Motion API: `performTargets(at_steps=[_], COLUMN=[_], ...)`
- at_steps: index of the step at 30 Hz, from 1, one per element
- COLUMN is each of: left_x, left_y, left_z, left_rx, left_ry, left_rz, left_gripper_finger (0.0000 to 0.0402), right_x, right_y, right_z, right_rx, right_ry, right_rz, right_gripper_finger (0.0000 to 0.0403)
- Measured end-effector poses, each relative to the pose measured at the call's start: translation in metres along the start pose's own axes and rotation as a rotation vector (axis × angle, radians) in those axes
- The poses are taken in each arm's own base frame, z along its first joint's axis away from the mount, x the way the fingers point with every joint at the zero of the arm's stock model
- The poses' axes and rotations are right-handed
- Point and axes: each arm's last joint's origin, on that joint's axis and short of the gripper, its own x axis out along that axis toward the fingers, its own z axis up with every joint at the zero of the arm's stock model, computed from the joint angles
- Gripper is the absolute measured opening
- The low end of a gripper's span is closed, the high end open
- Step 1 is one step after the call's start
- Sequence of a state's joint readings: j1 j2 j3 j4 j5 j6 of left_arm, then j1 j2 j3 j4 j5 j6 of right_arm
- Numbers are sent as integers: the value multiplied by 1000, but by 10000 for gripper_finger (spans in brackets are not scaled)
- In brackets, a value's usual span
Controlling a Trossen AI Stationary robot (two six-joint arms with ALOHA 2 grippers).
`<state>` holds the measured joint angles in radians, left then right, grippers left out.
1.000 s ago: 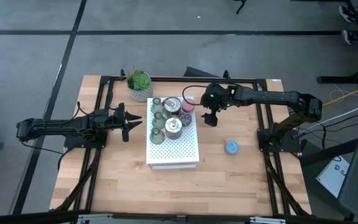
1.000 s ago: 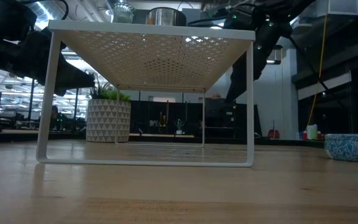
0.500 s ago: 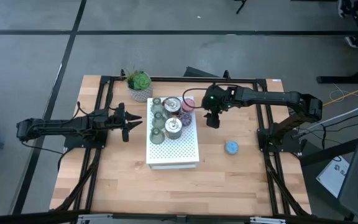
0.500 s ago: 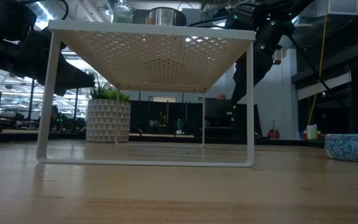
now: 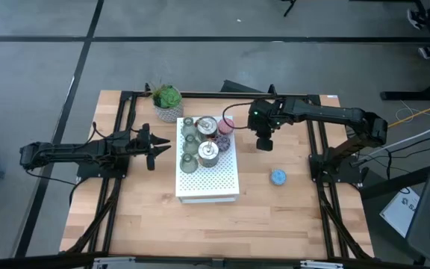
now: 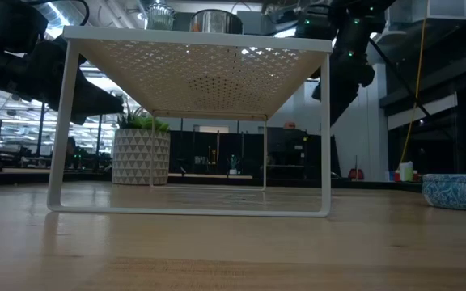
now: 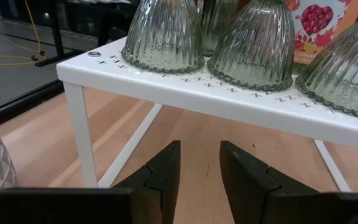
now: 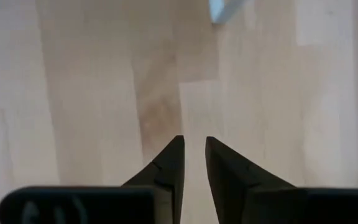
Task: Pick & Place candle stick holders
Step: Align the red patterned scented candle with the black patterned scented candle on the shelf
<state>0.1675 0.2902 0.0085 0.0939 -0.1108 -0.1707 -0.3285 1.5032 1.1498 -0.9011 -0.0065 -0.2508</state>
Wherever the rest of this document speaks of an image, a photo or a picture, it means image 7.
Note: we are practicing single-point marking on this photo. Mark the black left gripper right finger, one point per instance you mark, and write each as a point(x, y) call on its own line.
point(247, 186)

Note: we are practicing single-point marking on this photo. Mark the silver tin candle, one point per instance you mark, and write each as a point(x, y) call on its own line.
point(315, 21)
point(213, 28)

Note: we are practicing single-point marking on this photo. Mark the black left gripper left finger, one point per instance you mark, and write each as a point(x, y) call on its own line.
point(157, 186)

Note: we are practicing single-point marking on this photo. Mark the black desk foot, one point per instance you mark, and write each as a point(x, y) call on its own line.
point(57, 28)

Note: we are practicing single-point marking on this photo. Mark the silver round washer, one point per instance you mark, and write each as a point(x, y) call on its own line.
point(94, 54)

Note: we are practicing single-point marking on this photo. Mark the white perforated metal shelf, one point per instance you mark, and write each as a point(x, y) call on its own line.
point(197, 99)

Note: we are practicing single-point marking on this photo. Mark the black aluminium table frame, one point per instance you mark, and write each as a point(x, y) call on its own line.
point(26, 100)

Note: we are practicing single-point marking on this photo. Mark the green ribbed glass candle holder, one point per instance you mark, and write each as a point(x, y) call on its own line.
point(163, 34)
point(253, 43)
point(350, 71)

